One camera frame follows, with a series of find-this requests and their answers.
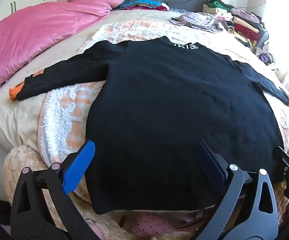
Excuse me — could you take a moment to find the orange white bear quilt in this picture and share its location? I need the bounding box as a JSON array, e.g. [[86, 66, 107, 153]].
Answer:
[[39, 20, 289, 165]]

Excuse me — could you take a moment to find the pile of folded clothes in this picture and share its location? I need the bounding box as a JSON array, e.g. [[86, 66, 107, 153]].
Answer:
[[202, 0, 269, 49]]

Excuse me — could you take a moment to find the striped folded clothes stack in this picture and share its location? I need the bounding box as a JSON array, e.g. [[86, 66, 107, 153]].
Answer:
[[115, 0, 169, 11]]

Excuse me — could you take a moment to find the beige bed sheet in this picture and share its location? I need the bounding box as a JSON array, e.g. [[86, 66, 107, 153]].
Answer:
[[0, 10, 179, 152]]

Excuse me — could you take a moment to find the bag with purple clothes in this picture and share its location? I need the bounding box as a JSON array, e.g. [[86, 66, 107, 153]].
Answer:
[[253, 47, 275, 66]]

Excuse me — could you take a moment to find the pink blanket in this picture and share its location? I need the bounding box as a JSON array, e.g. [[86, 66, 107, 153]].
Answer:
[[0, 0, 125, 87]]

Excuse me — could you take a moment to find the lilac crumpled garment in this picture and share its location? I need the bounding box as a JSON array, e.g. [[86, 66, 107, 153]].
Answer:
[[169, 12, 232, 33]]

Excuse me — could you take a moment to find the black IKISS sweater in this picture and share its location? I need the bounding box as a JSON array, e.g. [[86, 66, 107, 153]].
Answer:
[[9, 37, 289, 214]]

